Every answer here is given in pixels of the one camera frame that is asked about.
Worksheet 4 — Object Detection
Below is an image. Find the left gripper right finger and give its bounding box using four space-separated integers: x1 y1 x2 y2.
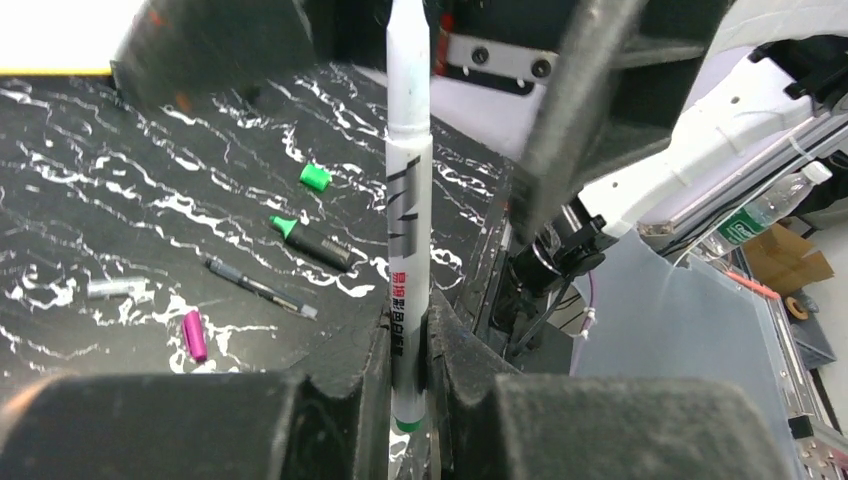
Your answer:
428 307 789 479

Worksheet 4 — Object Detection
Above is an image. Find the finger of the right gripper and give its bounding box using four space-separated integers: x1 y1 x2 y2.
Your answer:
112 0 315 110

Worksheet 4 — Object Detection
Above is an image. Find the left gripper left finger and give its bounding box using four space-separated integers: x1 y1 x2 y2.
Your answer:
1 311 390 479

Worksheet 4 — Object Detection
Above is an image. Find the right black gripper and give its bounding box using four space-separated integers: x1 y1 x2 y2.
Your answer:
112 0 730 246

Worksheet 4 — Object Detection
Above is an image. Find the magenta pen cap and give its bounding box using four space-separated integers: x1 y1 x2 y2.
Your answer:
182 310 208 363

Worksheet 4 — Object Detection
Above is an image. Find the white marker pen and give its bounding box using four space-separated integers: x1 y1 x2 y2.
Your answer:
385 0 433 433

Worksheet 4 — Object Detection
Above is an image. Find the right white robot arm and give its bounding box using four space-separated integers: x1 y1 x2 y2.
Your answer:
113 1 847 291

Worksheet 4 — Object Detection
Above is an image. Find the black ballpoint pen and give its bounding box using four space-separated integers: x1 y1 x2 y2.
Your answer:
203 258 318 320

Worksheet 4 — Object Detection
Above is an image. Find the clear pen cap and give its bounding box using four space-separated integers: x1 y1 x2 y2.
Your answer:
86 277 148 299

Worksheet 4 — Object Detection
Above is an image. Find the yellow framed whiteboard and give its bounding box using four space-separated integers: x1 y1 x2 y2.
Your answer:
1 0 143 75

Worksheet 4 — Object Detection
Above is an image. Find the green highlighter cap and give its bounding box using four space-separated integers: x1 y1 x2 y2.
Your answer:
299 164 332 192

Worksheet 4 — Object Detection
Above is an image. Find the green tipped black highlighter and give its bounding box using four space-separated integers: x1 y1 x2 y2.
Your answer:
269 216 355 272

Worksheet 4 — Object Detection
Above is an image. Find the plastic water bottle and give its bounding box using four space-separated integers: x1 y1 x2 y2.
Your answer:
695 161 832 261

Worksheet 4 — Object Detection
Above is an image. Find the cardboard box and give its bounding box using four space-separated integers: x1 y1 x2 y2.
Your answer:
741 224 835 296

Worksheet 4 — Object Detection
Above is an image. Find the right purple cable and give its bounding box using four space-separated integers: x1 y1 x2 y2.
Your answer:
569 271 601 372

